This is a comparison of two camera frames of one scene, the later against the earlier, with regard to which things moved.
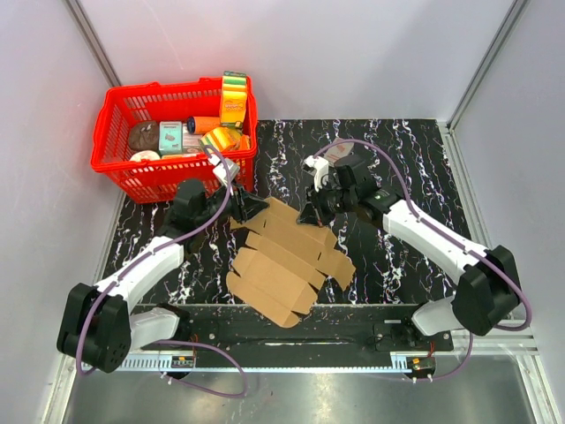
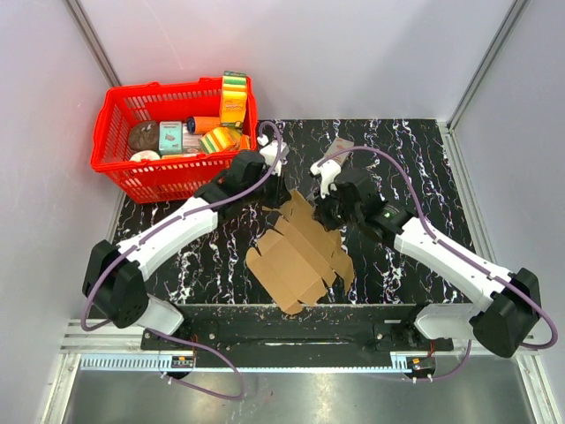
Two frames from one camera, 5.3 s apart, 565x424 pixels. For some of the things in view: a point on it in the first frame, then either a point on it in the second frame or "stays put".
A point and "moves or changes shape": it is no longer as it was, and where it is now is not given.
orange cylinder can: x=199 y=124 stays put
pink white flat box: x=191 y=144 stays put
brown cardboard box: x=288 y=255 moves or changes shape
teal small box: x=170 y=138 stays put
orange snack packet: x=244 y=142 stays put
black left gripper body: x=214 y=203 → x=269 y=193
